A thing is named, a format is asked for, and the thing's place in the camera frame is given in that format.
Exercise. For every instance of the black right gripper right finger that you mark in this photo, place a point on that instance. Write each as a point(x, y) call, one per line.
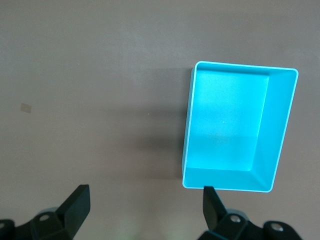
point(215, 215)

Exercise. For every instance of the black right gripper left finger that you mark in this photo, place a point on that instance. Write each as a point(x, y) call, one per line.
point(75, 210)

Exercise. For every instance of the cyan plastic bin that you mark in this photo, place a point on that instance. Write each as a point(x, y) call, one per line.
point(225, 120)

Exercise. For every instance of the brown tape patch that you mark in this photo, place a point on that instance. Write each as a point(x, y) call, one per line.
point(26, 108)

